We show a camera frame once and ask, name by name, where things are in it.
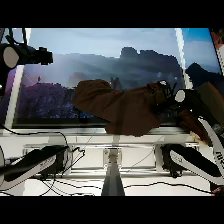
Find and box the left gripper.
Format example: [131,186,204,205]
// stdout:
[34,46,54,66]

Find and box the brown garment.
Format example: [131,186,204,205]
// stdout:
[71,78,214,148]

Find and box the black cable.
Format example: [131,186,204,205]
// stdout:
[0,123,72,161]
[37,177,103,197]
[122,180,215,195]

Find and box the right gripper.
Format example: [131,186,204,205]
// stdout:
[154,80,183,114]

